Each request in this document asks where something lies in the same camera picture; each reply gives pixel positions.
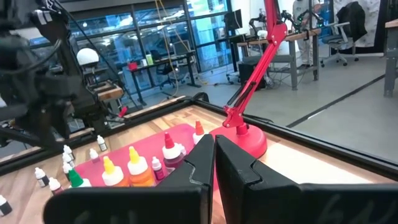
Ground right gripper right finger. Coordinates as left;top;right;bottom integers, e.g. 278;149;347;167
215;134;398;224

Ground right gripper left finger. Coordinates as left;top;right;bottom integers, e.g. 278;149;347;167
42;134;216;224

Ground large bottle yellow cap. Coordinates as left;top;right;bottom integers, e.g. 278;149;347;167
101;156;129;188
126;146;155;187

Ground large bottle dark red cap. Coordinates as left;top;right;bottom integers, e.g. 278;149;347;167
161;132;187;174

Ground large bottle green cap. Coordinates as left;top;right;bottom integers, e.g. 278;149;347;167
68;168;93;189

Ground large bottle orange-red cap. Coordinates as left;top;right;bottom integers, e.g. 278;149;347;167
192;120;206;146

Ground pink translucent plastic bin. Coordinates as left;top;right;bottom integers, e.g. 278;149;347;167
74;123;218;194

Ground red desk lamp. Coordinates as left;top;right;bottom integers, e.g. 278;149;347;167
210;0;289;159

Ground black computer tower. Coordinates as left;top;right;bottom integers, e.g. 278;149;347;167
238;60;267;93

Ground black office desk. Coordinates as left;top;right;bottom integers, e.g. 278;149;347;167
127;50;202;106

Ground white dome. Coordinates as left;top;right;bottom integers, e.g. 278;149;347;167
76;47;100;67

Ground wooden workbench gray legs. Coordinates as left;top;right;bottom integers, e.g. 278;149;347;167
236;28;323;91

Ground person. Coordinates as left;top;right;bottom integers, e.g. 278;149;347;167
292;0;323;69

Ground gray office chair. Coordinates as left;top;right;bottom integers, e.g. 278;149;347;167
320;21;361;68

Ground black monitor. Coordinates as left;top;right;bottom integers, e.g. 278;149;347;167
223;8;244;32

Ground black jacket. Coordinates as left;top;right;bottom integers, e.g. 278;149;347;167
335;2;368;44

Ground black metal table frame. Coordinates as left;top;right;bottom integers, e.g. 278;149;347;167
0;92;398;181

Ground wooden bench black frame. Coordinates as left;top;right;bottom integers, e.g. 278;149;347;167
86;80;125;103

